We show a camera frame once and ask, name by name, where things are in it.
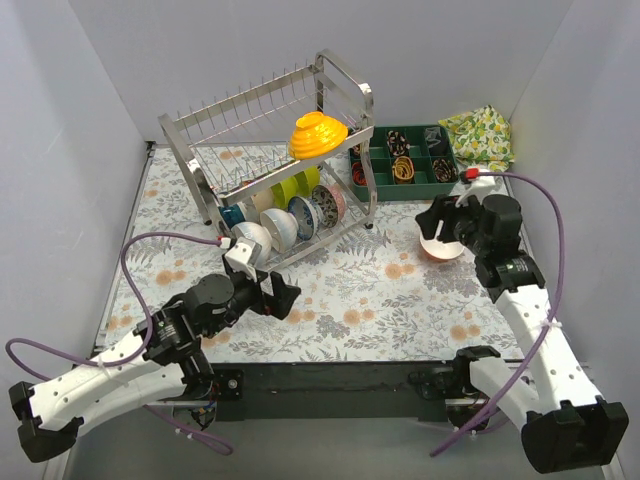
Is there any orange ribbed bowl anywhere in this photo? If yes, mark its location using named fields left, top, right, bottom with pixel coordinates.
left=420, top=235, right=465, bottom=262

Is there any red pattern bowl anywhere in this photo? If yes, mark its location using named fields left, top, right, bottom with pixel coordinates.
left=311, top=184, right=346, bottom=228

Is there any yellow ribbed bowl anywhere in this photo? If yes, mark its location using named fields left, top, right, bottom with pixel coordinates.
left=288, top=111, right=348, bottom=160

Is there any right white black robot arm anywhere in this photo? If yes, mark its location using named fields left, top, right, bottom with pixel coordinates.
left=416, top=194, right=629, bottom=474

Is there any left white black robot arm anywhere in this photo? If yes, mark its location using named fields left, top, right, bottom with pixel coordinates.
left=9, top=272, right=301, bottom=463

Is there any steel two-tier dish rack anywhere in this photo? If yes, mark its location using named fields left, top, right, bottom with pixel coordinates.
left=158, top=49, right=377, bottom=271

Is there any dark floral rolled tie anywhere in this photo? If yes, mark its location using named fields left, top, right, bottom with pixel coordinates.
left=432, top=158, right=458, bottom=183

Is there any yellow patterned rolled tie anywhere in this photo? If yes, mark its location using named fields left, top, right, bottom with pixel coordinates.
left=392, top=156, right=415, bottom=184

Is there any green divided organizer tray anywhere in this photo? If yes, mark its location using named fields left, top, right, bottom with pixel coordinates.
left=369, top=124, right=458, bottom=202

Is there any white ribbed bowl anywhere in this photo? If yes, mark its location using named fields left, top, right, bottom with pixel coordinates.
left=259, top=208, right=298, bottom=253
left=232, top=221, right=272, bottom=266

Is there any white ribbed bowl front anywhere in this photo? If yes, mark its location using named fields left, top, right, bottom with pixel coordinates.
left=232, top=221, right=272, bottom=266

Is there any blue floral white bowl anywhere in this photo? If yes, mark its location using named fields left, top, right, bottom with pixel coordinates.
left=287, top=195, right=320, bottom=241

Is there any teal blue bowl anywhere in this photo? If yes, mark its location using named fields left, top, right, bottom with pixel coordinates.
left=218, top=204, right=246, bottom=230

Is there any pink black rolled tie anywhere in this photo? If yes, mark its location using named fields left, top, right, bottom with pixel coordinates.
left=386, top=130, right=410, bottom=157

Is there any orange navy rolled tie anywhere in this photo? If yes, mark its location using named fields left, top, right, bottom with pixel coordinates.
left=351, top=161, right=367, bottom=186

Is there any lemon print cloth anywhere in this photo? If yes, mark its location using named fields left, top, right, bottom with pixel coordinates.
left=438, top=105, right=515, bottom=172

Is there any grey rolled tie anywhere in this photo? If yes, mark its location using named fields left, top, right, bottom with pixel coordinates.
left=424, top=125, right=449, bottom=156

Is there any beige floral bowl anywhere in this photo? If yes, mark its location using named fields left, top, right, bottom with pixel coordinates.
left=243, top=189, right=274, bottom=223

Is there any lime green bowl left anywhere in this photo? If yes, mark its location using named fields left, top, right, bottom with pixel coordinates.
left=271, top=177, right=299, bottom=209

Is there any lime green bowl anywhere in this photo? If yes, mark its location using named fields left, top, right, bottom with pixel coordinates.
left=271, top=177, right=299, bottom=209
left=294, top=166, right=320, bottom=197

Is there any lime green bowl right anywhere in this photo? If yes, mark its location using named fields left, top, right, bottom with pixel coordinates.
left=294, top=166, right=320, bottom=197

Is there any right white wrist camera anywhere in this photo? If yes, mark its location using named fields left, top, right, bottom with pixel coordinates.
left=455, top=167, right=499, bottom=208

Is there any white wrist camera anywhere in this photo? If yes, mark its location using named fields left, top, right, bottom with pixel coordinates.
left=455, top=167, right=499, bottom=208
left=218, top=237, right=262, bottom=277

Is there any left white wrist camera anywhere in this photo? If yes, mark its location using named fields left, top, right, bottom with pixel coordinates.
left=218, top=237, right=262, bottom=277

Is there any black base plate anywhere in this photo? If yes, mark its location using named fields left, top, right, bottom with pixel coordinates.
left=212, top=361, right=467, bottom=421

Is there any aluminium frame rail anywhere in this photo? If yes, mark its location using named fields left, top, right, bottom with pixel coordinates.
left=114, top=362, right=601, bottom=406

